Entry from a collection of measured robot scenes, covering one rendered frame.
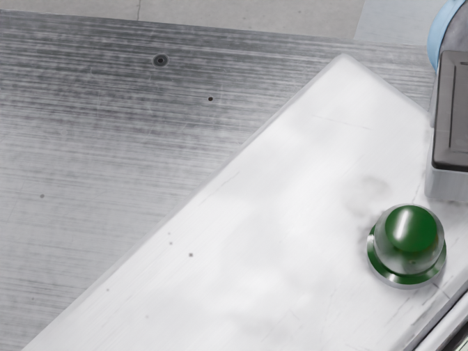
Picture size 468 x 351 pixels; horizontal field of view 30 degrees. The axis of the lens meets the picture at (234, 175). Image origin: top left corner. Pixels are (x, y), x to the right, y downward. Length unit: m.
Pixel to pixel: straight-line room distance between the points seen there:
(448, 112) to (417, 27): 0.86
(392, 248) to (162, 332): 0.08
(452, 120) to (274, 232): 0.07
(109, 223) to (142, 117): 0.15
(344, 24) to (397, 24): 1.04
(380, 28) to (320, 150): 0.84
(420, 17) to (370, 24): 0.06
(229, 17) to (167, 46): 1.07
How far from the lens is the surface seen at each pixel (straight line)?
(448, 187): 0.30
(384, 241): 0.28
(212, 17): 2.22
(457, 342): 0.31
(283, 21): 2.19
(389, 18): 1.16
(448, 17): 0.84
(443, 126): 0.29
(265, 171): 0.31
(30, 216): 1.07
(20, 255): 1.05
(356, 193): 0.31
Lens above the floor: 1.75
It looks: 63 degrees down
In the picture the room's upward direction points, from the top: 11 degrees counter-clockwise
